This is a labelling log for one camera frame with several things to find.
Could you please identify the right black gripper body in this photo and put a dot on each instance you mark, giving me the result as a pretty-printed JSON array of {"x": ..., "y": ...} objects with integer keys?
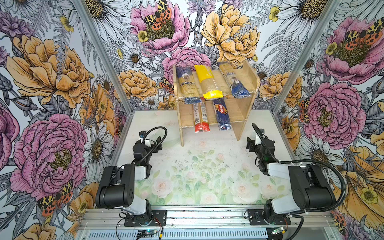
[{"x": 253, "y": 147}]

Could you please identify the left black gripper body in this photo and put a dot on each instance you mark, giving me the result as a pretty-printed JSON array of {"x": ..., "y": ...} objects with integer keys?
[{"x": 155, "y": 151}]

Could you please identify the blue Barilla spaghetti box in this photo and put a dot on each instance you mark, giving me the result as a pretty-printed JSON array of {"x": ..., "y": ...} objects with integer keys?
[{"x": 222, "y": 115}]

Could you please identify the red clear spaghetti bag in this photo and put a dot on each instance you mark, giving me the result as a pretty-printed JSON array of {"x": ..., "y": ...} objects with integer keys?
[{"x": 201, "y": 117}]

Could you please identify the dark blue spaghetti bag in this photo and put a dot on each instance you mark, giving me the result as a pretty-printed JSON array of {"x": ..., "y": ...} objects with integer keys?
[{"x": 188, "y": 85}]

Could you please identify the yellow spaghetti bag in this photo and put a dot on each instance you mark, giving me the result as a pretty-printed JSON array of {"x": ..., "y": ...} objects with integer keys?
[{"x": 207, "y": 82}]

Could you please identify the blue gold spaghetti bag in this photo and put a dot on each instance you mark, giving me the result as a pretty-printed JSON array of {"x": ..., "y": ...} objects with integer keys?
[{"x": 238, "y": 90}]

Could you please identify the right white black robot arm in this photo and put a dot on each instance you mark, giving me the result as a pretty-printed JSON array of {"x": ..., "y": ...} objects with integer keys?
[{"x": 310, "y": 191}]

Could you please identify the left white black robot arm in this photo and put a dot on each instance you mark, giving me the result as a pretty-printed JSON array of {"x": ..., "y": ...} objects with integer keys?
[{"x": 117, "y": 186}]

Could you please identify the wooden two-tier shelf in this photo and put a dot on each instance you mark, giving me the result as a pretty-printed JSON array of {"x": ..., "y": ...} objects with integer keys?
[{"x": 239, "y": 109}]

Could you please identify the small green circuit board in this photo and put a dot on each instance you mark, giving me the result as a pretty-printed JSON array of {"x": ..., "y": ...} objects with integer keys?
[{"x": 150, "y": 233}]

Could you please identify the right small circuit board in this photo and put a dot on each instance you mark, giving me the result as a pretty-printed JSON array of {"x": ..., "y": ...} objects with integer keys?
[{"x": 280, "y": 230}]

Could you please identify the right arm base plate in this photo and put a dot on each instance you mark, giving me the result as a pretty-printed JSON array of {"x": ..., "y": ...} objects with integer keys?
[{"x": 257, "y": 217}]

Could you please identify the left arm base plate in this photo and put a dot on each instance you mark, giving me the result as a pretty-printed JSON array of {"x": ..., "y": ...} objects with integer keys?
[{"x": 157, "y": 218}]

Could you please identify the aluminium front rail frame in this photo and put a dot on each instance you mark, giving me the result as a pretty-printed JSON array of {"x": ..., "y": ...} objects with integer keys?
[{"x": 225, "y": 222}]

